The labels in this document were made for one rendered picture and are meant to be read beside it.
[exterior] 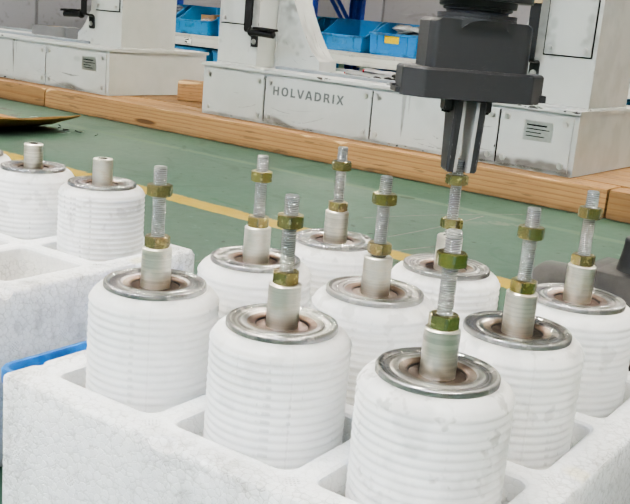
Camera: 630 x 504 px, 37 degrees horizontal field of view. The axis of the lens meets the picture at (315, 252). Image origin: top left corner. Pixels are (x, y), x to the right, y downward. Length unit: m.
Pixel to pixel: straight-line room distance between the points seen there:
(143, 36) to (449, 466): 3.57
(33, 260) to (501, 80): 0.56
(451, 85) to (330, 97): 2.38
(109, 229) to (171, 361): 0.40
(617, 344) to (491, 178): 2.02
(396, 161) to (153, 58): 1.48
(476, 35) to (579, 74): 2.03
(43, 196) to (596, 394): 0.67
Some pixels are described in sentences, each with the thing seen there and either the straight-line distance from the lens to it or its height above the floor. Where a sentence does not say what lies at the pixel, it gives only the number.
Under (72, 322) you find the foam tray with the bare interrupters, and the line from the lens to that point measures 1.00.
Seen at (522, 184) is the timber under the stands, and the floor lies 0.05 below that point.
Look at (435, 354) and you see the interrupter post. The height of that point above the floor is 0.27.
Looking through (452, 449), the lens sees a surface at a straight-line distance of 0.55.
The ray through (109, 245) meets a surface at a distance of 1.06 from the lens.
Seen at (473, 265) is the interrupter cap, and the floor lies 0.25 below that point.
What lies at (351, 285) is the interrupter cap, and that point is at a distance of 0.74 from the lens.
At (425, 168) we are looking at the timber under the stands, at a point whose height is 0.04.
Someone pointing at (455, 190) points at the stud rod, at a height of 0.32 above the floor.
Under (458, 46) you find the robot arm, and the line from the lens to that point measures 0.78.
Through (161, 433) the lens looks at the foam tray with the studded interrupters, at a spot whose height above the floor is 0.18.
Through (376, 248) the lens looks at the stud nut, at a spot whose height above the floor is 0.29.
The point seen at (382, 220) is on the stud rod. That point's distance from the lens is 0.71.
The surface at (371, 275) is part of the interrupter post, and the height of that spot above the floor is 0.27.
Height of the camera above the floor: 0.45
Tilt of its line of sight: 14 degrees down
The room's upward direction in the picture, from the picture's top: 5 degrees clockwise
